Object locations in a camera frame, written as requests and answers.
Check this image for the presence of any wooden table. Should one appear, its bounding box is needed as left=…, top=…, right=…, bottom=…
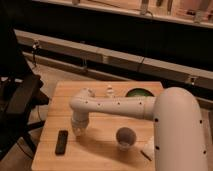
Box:
left=32, top=81, right=163, bottom=171

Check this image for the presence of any black chair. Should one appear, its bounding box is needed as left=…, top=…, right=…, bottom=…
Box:
left=0, top=21, right=49, bottom=161

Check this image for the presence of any black rectangular eraser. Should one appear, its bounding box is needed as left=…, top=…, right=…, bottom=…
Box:
left=55, top=130, right=68, bottom=155

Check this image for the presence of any green bowl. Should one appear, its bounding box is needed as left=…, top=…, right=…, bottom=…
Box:
left=126, top=88, right=154, bottom=97

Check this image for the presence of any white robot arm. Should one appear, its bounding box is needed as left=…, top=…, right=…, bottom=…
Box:
left=70, top=87, right=208, bottom=171

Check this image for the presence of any white paper cup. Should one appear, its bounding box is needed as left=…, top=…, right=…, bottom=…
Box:
left=116, top=127, right=137, bottom=151

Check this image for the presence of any small white bottle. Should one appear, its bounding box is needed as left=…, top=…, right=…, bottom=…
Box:
left=106, top=85, right=115, bottom=98

